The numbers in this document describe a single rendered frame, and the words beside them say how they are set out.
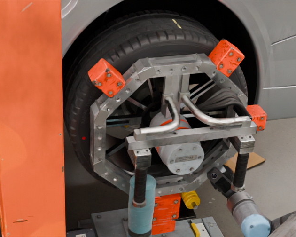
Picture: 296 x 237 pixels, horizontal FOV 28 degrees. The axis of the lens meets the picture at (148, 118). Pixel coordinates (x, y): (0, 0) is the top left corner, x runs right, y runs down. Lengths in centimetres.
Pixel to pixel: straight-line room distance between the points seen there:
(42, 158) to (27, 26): 35
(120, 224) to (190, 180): 50
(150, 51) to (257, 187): 149
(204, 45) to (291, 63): 42
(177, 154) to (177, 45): 36
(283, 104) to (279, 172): 107
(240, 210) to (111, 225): 71
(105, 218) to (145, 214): 59
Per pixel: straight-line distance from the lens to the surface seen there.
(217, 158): 216
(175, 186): 217
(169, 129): 176
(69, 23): 188
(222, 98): 189
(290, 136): 369
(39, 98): 138
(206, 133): 181
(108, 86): 184
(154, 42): 191
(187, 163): 192
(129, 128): 226
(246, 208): 205
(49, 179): 152
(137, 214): 202
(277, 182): 330
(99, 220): 259
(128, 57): 191
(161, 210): 221
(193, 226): 266
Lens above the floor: 198
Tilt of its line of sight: 33 degrees down
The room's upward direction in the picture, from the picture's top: 4 degrees clockwise
